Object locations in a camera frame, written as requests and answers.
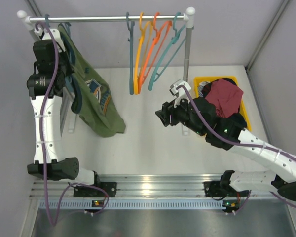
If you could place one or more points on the yellow plastic bin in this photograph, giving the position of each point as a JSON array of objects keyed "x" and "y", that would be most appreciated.
[{"x": 198, "y": 82}]

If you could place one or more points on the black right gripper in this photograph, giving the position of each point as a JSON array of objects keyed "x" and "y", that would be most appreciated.
[{"x": 168, "y": 109}]

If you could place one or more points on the striped garment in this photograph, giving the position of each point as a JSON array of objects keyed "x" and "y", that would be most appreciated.
[{"x": 201, "y": 89}]

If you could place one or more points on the light teal hanger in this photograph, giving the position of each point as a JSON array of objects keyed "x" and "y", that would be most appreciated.
[{"x": 155, "y": 74}]

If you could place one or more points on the silver clothes rack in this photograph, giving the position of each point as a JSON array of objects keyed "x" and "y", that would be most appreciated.
[{"x": 185, "y": 18}]

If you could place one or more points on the orange hanger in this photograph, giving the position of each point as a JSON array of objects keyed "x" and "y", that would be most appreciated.
[{"x": 157, "y": 40}]

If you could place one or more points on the slotted cable duct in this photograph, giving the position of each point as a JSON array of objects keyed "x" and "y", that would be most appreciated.
[{"x": 141, "y": 204}]

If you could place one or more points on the yellow hanger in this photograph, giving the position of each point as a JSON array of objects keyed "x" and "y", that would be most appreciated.
[{"x": 144, "y": 39}]

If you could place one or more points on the dark teal hanger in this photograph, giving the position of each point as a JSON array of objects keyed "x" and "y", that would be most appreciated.
[
  {"x": 130, "y": 27},
  {"x": 77, "y": 80}
]

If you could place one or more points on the maroon shirt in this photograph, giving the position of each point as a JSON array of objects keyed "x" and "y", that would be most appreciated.
[{"x": 225, "y": 95}]

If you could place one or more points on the olive green tank top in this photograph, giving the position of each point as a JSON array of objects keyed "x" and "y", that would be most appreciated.
[{"x": 99, "y": 111}]

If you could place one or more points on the aluminium mounting rail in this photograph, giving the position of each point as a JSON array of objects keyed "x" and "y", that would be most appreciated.
[{"x": 147, "y": 186}]

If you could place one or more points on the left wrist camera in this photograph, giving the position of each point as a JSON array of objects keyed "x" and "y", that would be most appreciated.
[{"x": 45, "y": 35}]

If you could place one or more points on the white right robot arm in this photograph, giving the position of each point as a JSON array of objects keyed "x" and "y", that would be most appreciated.
[{"x": 200, "y": 116}]

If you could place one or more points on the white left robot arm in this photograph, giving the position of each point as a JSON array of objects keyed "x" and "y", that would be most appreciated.
[{"x": 45, "y": 88}]

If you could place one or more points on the black garment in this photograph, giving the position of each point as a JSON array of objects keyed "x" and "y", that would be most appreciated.
[{"x": 236, "y": 117}]

